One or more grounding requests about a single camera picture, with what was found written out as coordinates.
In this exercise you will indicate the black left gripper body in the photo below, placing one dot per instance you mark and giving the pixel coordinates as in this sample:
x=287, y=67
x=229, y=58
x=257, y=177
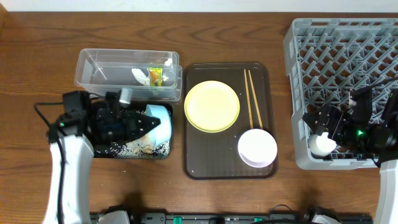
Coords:
x=125, y=125

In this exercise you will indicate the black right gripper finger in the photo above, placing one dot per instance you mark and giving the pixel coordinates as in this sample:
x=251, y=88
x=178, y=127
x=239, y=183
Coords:
x=335, y=136
x=318, y=119

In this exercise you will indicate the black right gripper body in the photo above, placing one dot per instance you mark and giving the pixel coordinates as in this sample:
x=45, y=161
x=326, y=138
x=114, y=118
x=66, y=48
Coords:
x=345, y=124

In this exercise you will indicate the light blue bowl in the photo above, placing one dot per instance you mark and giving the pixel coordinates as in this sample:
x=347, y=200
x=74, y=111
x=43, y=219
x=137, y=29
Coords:
x=162, y=132

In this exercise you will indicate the green pandan cake wrapper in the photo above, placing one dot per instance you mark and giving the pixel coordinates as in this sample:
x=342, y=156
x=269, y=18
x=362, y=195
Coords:
x=155, y=75

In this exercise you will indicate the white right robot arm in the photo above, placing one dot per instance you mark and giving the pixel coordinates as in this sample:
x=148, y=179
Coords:
x=355, y=132

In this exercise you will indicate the black food waste tray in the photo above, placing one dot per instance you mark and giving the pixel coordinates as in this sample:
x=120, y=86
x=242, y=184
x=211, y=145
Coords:
x=139, y=131

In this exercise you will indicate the clear plastic waste bin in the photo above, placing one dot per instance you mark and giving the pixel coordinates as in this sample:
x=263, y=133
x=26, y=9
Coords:
x=102, y=70

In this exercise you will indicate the grey dishwasher rack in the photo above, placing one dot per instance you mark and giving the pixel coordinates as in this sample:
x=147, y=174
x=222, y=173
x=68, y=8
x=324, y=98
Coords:
x=325, y=59

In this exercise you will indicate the left wooden chopstick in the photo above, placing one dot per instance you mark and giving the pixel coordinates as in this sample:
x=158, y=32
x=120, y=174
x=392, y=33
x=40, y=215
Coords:
x=248, y=99

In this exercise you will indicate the wooden chopstick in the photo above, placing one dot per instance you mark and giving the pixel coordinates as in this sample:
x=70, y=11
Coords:
x=248, y=99
x=255, y=100

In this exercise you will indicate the pink bowl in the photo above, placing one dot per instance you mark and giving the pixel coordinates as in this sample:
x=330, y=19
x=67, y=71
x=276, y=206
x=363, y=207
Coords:
x=257, y=148

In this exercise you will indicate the yellow plate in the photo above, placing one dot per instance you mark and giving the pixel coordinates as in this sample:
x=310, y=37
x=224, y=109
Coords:
x=211, y=106

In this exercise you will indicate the dark brown serving tray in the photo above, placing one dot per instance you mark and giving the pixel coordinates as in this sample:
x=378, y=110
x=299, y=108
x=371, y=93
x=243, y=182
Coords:
x=215, y=155

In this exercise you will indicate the right wooden chopstick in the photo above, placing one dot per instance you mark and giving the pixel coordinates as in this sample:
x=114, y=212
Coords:
x=255, y=100

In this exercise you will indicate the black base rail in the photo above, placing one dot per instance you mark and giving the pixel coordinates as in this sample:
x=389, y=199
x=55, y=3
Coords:
x=279, y=214

